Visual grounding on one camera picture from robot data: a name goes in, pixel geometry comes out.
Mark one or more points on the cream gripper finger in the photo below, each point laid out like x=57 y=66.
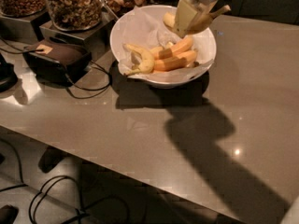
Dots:
x=187 y=12

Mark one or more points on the white paper bowl liner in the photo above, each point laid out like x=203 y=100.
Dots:
x=145 y=49

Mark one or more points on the dark shoe on floor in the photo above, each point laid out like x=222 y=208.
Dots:
x=8 y=214

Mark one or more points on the metal stand under nut jar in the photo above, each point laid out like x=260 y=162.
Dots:
x=95 y=40

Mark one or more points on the curled spotted yellow banana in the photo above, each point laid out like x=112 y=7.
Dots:
x=141 y=59

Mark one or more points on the brown pouch with tag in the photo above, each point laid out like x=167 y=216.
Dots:
x=56 y=62

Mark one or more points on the orange banana lower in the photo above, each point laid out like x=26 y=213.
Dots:
x=175 y=62

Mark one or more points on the metal stand under almond jar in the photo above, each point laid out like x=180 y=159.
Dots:
x=23 y=29

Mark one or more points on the glass jar of almonds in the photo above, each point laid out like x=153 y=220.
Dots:
x=20 y=8

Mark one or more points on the black round device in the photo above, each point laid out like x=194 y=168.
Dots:
x=8 y=77

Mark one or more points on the glass jar of mixed nuts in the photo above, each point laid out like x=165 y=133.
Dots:
x=74 y=15

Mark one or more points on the orange banana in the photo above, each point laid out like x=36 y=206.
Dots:
x=183 y=45
x=175 y=62

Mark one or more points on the yellow banana with long stem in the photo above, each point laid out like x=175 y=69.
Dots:
x=197 y=25

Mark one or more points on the orange banana upper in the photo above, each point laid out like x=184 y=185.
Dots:
x=183 y=45

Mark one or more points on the white ceramic bowl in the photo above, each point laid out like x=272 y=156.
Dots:
x=143 y=26

